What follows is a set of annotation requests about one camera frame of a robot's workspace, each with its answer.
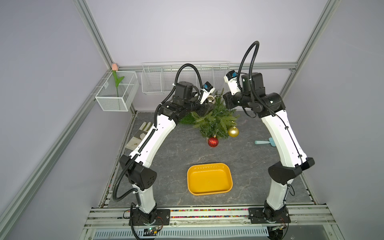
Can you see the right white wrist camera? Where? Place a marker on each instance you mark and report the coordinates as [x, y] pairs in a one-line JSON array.
[[231, 80]]

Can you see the gold ball ornament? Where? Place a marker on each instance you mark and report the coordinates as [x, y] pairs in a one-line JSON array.
[[233, 131]]

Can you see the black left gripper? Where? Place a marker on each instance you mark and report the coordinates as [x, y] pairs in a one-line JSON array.
[[204, 109]]

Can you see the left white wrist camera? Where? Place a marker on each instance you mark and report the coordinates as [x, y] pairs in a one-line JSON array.
[[207, 90]]

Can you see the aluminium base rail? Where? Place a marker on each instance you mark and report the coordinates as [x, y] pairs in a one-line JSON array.
[[306, 222]]

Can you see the small green christmas tree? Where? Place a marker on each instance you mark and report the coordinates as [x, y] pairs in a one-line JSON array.
[[216, 123]]

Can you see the silver ball ornament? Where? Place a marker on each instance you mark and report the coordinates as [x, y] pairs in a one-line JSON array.
[[211, 99]]

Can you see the small green circuit board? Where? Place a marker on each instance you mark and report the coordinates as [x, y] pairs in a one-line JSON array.
[[150, 232]]

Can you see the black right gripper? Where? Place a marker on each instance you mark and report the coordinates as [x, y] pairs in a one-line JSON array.
[[231, 104]]

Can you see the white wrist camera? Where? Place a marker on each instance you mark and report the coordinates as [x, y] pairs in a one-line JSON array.
[[207, 90], [231, 80]]

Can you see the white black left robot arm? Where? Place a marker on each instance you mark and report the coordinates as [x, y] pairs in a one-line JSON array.
[[137, 176]]

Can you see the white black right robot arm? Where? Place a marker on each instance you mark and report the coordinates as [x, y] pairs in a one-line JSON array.
[[248, 92]]

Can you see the yellow plastic tray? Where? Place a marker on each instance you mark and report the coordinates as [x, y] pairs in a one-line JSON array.
[[209, 179]]

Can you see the red ball ornament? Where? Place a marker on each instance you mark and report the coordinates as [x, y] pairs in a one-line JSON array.
[[213, 141]]

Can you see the teal plastic scoop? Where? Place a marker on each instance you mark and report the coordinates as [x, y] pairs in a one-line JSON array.
[[270, 141]]

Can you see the small white mesh basket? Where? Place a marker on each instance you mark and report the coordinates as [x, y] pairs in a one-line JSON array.
[[107, 95]]

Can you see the pink artificial tulip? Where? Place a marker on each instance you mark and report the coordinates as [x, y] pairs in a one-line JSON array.
[[117, 79]]

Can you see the long white wire basket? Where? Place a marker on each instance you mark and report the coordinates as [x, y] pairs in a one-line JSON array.
[[158, 78]]

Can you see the cream work glove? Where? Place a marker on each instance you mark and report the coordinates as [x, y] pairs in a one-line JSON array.
[[139, 135]]

